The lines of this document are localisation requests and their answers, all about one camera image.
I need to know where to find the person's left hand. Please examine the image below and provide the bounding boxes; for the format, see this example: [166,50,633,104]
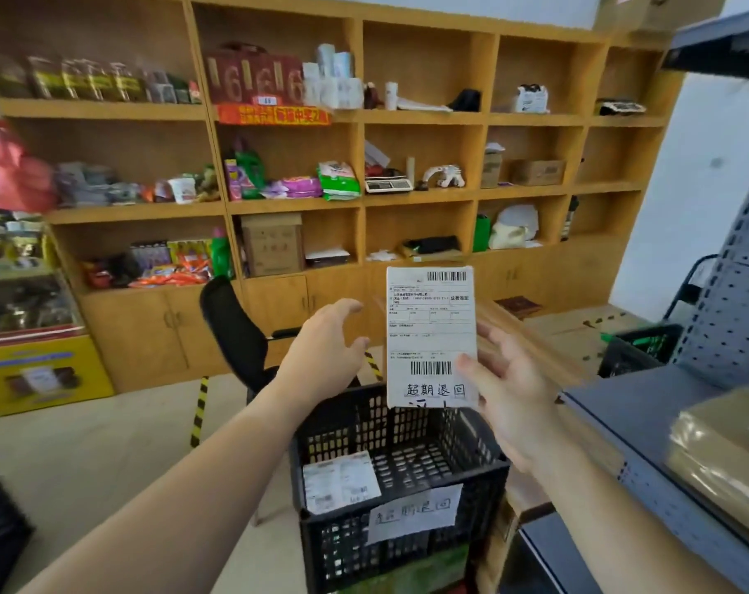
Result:
[274,298,371,415]

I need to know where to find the person's right hand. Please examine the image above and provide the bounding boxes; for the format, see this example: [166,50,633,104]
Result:
[454,323,567,474]

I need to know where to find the grey metal pegboard shelf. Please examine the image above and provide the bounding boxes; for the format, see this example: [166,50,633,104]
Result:
[497,5,749,594]

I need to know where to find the small white box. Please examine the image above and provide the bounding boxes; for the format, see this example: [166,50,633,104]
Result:
[385,265,479,410]
[302,450,383,516]

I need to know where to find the black plastic basket green lid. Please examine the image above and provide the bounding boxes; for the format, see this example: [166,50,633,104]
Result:
[596,324,685,380]

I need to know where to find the brown labelled parcel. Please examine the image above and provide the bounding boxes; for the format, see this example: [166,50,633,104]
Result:
[665,376,749,545]

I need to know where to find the person's left forearm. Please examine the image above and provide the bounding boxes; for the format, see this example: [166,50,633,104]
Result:
[18,379,307,594]

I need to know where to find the person's right forearm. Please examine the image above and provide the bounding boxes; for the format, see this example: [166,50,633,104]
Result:
[529,445,741,594]

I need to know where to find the wooden desk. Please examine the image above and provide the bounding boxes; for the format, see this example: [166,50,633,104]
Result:
[473,299,629,480]

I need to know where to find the black mesh office chair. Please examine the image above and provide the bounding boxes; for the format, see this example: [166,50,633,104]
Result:
[199,276,375,406]

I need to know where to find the flattened cardboard sheets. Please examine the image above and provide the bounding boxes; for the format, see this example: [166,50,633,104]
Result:
[522,304,654,372]

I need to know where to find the dark brown flat case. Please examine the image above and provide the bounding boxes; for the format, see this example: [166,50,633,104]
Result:
[495,295,543,321]

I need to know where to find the upright cardboard carton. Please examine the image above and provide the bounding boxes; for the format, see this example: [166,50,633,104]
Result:
[241,213,306,278]

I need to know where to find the green bottle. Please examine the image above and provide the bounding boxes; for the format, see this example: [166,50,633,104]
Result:
[210,227,233,279]

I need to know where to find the handwritten white paper label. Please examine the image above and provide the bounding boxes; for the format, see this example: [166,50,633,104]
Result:
[366,483,464,545]

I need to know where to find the black yellow bundle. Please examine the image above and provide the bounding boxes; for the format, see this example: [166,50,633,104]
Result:
[402,235,463,262]

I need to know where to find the purple packets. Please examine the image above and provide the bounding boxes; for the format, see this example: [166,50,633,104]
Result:
[262,176,324,200]

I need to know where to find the pile of red snack packets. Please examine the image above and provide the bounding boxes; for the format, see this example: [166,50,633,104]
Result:
[83,239,214,289]

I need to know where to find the green white bag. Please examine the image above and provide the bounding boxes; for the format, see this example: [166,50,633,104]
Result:
[317,160,362,202]

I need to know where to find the white cloth bag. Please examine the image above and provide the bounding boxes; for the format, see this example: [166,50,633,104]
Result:
[488,205,541,250]

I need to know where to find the white electronic scale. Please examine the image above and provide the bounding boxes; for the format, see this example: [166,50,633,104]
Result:
[364,140,415,195]

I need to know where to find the green red printed carton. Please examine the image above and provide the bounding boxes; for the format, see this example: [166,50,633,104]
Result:
[364,544,474,594]

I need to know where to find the black bottle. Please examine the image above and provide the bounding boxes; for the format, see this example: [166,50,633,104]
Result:
[559,196,580,242]

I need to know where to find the tall green packet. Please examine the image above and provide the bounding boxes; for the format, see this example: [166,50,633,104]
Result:
[235,140,267,199]

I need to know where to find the white figurine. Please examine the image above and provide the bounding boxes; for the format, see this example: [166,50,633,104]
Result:
[422,164,467,190]

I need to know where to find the small flat cardboard carton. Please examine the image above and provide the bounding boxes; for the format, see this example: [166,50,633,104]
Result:
[511,158,567,186]

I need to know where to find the tall brown carton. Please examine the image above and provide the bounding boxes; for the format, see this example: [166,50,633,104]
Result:
[480,141,506,190]

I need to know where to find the red yellow banner strip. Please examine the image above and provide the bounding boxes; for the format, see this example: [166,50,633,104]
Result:
[216,103,332,125]

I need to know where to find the stack of white paper rolls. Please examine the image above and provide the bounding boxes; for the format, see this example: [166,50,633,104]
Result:
[302,42,364,111]

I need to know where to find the yellow display stand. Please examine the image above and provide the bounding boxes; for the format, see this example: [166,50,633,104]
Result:
[0,210,115,418]

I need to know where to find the red gold gift carton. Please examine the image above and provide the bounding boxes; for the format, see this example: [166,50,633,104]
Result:
[203,49,306,106]

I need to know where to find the white crumpled item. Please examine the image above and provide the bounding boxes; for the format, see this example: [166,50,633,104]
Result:
[513,84,550,114]

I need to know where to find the flat dark packet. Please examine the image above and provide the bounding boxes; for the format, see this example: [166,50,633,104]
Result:
[596,98,647,116]

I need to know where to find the row of dark packaged jars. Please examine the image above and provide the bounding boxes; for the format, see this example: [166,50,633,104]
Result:
[0,54,202,105]

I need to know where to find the large printed cardboard carton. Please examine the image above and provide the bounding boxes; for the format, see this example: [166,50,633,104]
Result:
[594,0,728,31]

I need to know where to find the wooden wall cabinet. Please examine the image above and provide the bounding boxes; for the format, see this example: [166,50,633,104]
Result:
[0,0,688,394]

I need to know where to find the black trolley handle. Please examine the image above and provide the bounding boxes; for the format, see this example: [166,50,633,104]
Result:
[662,254,719,323]

